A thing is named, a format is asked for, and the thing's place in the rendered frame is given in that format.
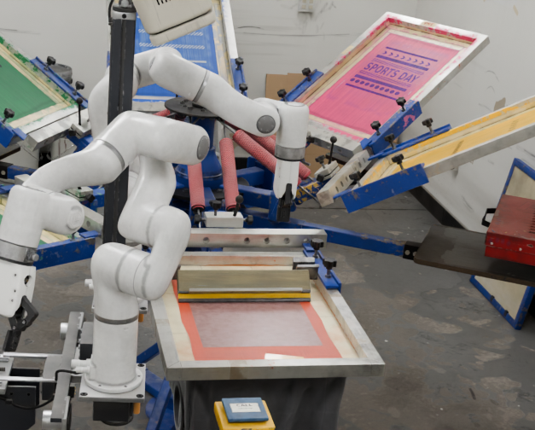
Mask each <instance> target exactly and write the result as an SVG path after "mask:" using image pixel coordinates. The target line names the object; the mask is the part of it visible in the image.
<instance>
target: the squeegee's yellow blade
mask: <svg viewBox="0 0 535 430"><path fill-rule="evenodd" d="M310 297H311V294H310V293H212V294H179V295H178V298H179V299H222V298H310Z"/></svg>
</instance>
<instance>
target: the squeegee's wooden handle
mask: <svg viewBox="0 0 535 430"><path fill-rule="evenodd" d="M190 288H302V292H301V293H310V292H311V284H310V276H309V271H308V270H178V271H177V296H178V295H179V294H189V289H190Z"/></svg>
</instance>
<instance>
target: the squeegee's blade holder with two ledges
mask: <svg viewBox="0 0 535 430"><path fill-rule="evenodd" d="M301 292H302V288H190V289H189V294H212V293H301Z"/></svg>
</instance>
